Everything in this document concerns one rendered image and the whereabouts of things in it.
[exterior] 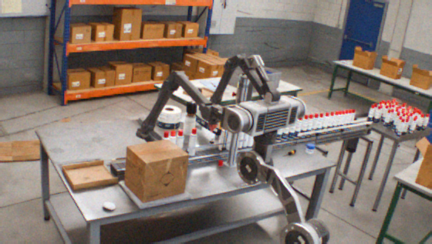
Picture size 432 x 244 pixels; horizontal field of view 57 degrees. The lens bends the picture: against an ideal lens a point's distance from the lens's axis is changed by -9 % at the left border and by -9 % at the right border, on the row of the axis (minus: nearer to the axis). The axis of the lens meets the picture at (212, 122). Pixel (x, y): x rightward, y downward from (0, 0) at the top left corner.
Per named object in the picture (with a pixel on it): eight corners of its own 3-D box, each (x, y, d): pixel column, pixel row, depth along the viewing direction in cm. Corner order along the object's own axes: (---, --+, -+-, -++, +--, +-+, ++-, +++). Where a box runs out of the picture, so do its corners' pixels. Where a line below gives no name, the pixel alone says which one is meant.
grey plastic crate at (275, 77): (255, 79, 575) (258, 64, 568) (279, 88, 551) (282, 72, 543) (225, 84, 533) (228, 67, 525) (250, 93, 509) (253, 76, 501)
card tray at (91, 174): (103, 164, 288) (103, 159, 287) (117, 182, 269) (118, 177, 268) (62, 171, 272) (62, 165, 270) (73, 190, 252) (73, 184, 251)
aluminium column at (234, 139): (231, 162, 321) (245, 76, 297) (234, 164, 318) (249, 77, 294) (226, 163, 318) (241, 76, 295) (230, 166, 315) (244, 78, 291)
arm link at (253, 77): (232, 50, 276) (243, 47, 282) (223, 62, 287) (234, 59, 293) (271, 106, 265) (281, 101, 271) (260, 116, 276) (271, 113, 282)
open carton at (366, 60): (347, 64, 812) (351, 46, 799) (359, 64, 841) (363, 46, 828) (365, 70, 783) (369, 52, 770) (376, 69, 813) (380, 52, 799)
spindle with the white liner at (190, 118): (190, 134, 347) (194, 99, 337) (195, 139, 340) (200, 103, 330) (180, 135, 342) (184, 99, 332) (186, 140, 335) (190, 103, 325)
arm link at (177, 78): (169, 66, 255) (182, 66, 262) (161, 84, 261) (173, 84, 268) (212, 111, 231) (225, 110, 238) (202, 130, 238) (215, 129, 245)
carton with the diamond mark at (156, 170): (163, 175, 283) (167, 138, 273) (184, 193, 266) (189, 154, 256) (123, 184, 264) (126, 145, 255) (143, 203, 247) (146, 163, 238)
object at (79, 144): (241, 110, 443) (242, 109, 442) (336, 166, 344) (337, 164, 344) (35, 132, 324) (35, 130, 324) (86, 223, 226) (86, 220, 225)
